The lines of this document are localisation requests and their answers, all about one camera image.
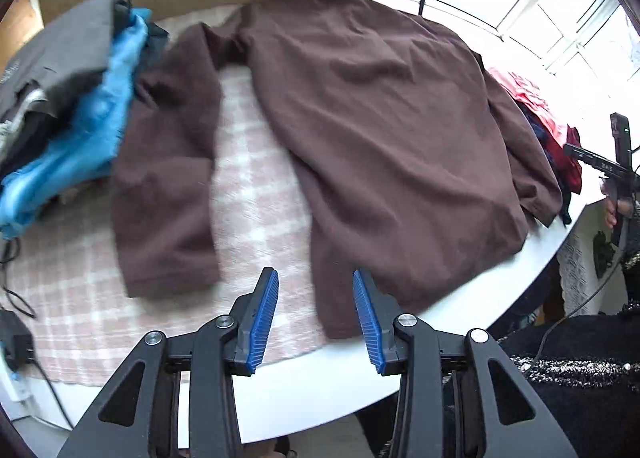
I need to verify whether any white window frame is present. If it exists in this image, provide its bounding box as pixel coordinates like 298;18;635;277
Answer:
305;0;640;104

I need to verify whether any white power strip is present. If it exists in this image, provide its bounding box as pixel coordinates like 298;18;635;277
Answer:
5;372;32;405

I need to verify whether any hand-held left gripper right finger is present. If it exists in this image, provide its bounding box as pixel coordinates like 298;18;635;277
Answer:
352;269;581;458

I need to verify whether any red garment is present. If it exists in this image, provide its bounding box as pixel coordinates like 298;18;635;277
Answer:
525;108;584;195

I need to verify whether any grey folded t-shirt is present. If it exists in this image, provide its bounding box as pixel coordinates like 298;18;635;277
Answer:
0;0;133;112

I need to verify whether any pink plaid blanket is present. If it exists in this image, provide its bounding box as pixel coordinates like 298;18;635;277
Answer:
0;3;351;386

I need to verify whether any black folded garment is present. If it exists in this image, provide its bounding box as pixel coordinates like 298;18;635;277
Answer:
0;108;56;179

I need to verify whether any person's right hand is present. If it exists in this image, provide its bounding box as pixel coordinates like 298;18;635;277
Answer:
602;182;617;230

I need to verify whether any dark navy folded garment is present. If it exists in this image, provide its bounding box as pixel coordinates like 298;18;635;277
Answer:
134;21;172;75

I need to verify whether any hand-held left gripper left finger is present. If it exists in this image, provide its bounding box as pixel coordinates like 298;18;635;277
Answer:
56;267;280;458

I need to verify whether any person's black knit sweater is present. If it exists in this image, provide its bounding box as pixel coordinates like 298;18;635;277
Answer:
500;303;640;458

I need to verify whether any black power cable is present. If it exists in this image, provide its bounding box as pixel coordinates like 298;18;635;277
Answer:
0;238;76;431

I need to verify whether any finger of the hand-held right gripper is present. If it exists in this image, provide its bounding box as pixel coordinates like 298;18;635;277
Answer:
563;143;601;166

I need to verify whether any pink garment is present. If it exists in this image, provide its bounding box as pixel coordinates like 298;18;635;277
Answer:
487;67;571;139

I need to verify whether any brown sweater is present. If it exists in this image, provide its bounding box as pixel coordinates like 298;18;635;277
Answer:
111;0;565;340

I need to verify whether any pine plank board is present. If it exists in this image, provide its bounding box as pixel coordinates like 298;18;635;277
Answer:
0;0;43;59

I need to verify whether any white lace cloth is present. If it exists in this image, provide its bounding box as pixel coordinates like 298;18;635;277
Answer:
556;232;627;315

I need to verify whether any stack of folded clothes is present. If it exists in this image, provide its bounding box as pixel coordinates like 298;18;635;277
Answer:
0;8;153;239

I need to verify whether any black power adapter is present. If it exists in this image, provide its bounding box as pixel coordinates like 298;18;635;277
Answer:
0;311;36;374

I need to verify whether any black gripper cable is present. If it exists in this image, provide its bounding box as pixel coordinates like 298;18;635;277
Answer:
537;233;632;356

